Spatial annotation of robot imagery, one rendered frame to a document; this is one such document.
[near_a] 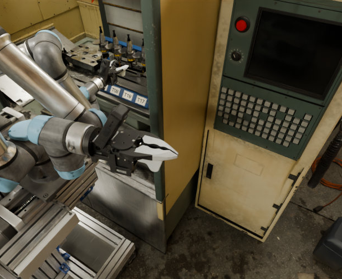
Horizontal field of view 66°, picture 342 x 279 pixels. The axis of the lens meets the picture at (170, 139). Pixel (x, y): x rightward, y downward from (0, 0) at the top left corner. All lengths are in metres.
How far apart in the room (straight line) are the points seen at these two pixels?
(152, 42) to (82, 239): 1.56
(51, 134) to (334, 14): 0.91
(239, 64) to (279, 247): 1.55
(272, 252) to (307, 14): 1.71
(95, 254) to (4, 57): 1.48
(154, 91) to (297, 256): 1.80
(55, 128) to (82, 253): 1.44
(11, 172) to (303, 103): 1.09
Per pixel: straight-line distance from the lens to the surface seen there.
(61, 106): 0.79
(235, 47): 1.16
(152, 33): 0.79
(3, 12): 2.90
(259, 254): 2.25
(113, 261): 1.93
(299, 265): 2.32
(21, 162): 0.98
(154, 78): 0.86
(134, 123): 1.88
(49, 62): 1.27
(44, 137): 0.68
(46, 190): 1.12
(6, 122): 1.49
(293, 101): 1.21
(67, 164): 0.73
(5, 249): 1.15
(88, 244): 2.03
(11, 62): 0.80
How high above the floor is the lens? 2.01
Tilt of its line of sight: 46 degrees down
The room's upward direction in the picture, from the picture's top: straight up
